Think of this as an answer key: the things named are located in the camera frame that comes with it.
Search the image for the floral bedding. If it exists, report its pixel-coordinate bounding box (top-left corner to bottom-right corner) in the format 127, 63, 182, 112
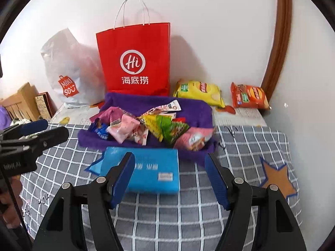
10, 118, 32, 126

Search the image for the brown wooden door frame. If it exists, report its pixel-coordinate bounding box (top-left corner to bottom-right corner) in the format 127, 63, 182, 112
260, 0, 292, 110

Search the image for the green snack packet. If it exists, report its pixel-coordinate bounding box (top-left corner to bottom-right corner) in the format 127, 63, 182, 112
160, 116, 190, 145

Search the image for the blue tissue pack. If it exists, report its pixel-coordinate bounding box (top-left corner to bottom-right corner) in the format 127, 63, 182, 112
101, 146, 180, 195

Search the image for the yellow chips bag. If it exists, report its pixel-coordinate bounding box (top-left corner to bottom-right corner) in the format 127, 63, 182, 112
173, 80, 225, 108

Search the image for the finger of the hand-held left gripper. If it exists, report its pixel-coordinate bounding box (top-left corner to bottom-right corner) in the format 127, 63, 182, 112
0, 119, 49, 140
0, 126, 69, 157

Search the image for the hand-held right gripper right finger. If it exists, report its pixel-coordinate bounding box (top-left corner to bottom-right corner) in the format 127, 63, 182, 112
205, 152, 307, 251

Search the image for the small blue snack packet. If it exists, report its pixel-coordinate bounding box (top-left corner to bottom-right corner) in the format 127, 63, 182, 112
88, 119, 110, 140

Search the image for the orange chips bag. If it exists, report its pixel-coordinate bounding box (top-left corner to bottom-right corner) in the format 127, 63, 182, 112
230, 82, 271, 109

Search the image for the magenta triangular snack packet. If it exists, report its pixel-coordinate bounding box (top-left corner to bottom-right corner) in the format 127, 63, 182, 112
90, 106, 129, 126

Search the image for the person's left hand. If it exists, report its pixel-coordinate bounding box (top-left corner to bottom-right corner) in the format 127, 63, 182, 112
0, 176, 23, 227

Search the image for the purple towel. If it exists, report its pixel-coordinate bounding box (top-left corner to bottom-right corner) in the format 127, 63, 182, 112
78, 92, 218, 166

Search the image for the pink panda snack packet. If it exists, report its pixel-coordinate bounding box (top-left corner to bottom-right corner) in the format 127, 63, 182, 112
174, 127, 215, 151

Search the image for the yellow triangular snack packet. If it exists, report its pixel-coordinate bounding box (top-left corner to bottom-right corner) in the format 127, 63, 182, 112
139, 114, 173, 142

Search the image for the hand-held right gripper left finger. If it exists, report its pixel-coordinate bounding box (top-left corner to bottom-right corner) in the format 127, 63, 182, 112
31, 152, 136, 251

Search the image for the pink jagged-edge snack packet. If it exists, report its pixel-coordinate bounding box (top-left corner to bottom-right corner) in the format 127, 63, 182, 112
107, 115, 140, 144

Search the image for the patterned flat box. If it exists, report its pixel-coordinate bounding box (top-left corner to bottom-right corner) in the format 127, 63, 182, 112
35, 92, 54, 119

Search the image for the red paper bag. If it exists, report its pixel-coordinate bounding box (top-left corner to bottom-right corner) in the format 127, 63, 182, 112
95, 0, 172, 97

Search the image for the red and white snack packet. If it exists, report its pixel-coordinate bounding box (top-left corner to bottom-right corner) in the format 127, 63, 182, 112
132, 128, 148, 145

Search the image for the white plastic shopping bag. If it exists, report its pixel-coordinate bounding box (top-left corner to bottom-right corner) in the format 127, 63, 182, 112
40, 28, 106, 109

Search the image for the purple cloth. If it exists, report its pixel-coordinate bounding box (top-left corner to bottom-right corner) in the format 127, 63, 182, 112
0, 106, 12, 130

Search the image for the orange and white snack packet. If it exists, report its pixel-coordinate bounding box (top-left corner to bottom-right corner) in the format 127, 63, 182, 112
147, 99, 182, 115

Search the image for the grey checked blanket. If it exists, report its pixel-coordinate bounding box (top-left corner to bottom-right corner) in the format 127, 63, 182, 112
19, 122, 300, 251

